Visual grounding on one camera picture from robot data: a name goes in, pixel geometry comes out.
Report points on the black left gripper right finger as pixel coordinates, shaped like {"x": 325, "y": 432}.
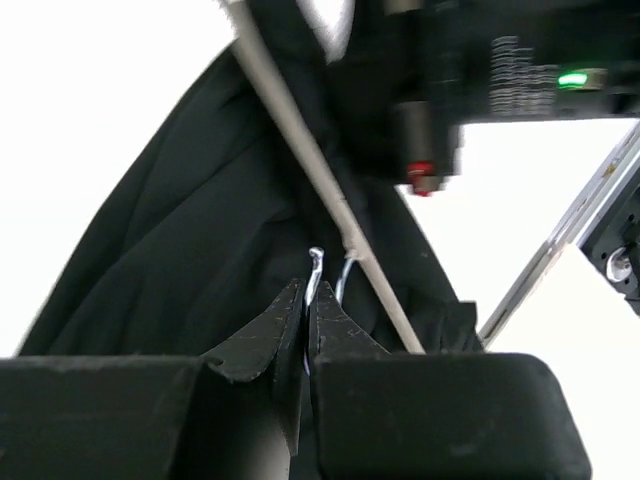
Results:
{"x": 383, "y": 415}

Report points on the black trousers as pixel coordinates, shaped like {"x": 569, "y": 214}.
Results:
{"x": 216, "y": 216}

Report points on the grey hanger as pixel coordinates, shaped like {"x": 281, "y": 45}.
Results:
{"x": 259, "y": 67}

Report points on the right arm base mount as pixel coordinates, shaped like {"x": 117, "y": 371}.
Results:
{"x": 613, "y": 246}

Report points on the aluminium table edge rail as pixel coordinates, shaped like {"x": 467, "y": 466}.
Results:
{"x": 620, "y": 169}

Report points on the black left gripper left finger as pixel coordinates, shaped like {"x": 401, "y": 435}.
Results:
{"x": 231, "y": 413}

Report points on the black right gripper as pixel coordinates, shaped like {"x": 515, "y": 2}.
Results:
{"x": 490, "y": 75}

